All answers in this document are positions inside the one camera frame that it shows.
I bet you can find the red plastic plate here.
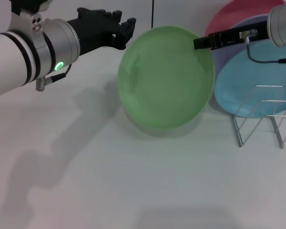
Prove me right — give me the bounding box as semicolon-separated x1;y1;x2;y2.
204;0;286;37

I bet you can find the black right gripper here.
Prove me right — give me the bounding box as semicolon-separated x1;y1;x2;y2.
193;20;270;51

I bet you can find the blue plastic plate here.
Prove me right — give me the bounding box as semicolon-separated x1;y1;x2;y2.
214;40;286;119

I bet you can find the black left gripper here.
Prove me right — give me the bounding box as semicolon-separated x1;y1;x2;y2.
66;7;137;57

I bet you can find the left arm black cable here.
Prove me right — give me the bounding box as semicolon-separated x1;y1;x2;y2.
35;63;72;92

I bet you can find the silver wire plate rack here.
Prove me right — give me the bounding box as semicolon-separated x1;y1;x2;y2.
231;84;286;149

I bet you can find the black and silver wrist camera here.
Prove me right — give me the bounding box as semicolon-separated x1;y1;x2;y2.
10;0;52;12

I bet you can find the green plastic plate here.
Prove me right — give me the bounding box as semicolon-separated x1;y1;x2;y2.
116;25;216;137

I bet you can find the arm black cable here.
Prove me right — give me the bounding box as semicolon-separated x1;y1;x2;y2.
35;63;72;92
245;35;286;64

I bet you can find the purple plastic plate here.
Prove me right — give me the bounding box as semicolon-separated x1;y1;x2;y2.
211;15;271;78

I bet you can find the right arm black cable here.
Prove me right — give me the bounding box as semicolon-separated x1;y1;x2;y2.
245;35;286;64

